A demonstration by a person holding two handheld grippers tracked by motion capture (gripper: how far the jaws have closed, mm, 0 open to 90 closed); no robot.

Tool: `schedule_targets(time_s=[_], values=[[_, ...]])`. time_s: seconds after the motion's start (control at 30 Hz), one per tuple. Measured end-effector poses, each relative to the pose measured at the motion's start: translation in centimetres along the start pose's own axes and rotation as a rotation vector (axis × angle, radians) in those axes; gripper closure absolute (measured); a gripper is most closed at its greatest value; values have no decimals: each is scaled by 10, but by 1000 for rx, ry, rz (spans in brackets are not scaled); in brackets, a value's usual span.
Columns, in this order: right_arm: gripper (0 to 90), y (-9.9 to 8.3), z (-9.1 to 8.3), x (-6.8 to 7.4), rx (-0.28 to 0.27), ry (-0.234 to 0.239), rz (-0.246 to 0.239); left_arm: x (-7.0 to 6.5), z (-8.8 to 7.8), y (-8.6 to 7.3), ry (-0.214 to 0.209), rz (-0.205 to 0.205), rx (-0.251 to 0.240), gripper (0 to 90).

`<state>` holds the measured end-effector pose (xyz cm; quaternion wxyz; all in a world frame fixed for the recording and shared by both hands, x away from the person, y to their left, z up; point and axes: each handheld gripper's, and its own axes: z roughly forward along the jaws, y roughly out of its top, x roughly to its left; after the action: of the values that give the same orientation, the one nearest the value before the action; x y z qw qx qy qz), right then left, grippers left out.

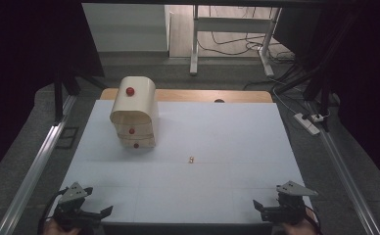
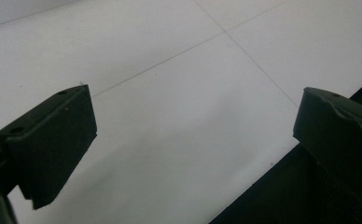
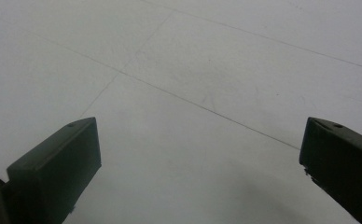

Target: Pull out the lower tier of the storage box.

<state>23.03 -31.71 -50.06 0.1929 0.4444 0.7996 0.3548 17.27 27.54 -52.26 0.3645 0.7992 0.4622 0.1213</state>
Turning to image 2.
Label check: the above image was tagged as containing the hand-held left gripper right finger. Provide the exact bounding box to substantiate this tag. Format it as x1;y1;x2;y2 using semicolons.
292;87;362;202

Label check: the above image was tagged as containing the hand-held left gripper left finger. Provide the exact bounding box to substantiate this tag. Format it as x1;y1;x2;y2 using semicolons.
0;83;98;210

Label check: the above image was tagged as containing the white paper table cover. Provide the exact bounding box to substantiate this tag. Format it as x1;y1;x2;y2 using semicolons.
0;0;362;224

